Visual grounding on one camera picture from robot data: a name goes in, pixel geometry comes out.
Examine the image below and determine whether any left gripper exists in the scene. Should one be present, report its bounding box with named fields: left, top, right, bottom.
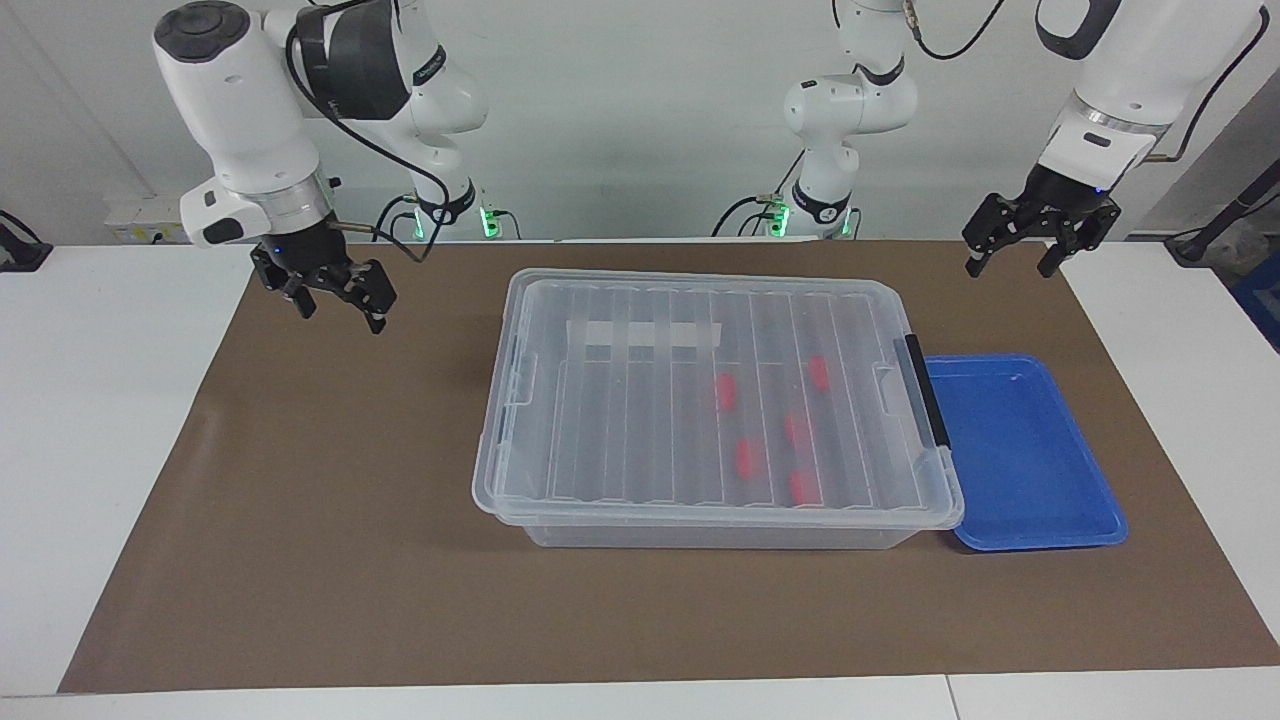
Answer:
left=961, top=163, right=1122, bottom=280

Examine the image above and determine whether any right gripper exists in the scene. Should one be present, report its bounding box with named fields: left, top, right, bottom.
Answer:
left=250, top=218, right=399, bottom=335

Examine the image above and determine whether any blue plastic tray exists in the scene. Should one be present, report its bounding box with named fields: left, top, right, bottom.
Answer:
left=922, top=352, right=1131, bottom=554

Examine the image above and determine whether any clear plastic storage box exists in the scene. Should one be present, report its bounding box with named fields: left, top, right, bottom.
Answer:
left=519, top=518, right=918, bottom=551

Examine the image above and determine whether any black lid latch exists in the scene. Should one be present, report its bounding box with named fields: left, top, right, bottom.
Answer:
left=904, top=334, right=952, bottom=453

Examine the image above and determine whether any black stand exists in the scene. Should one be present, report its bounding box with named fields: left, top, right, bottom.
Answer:
left=1164, top=160, right=1280, bottom=265
left=0, top=208, right=54, bottom=274

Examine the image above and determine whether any clear plastic lidded bin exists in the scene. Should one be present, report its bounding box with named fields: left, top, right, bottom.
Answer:
left=471, top=267, right=967, bottom=532

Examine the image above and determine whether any black cable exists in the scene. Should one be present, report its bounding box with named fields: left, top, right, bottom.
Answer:
left=284, top=0, right=454, bottom=265
left=1146, top=0, right=1273, bottom=163
left=371, top=192, right=423, bottom=243
left=900, top=0, right=1009, bottom=61
left=711, top=148, right=807, bottom=239

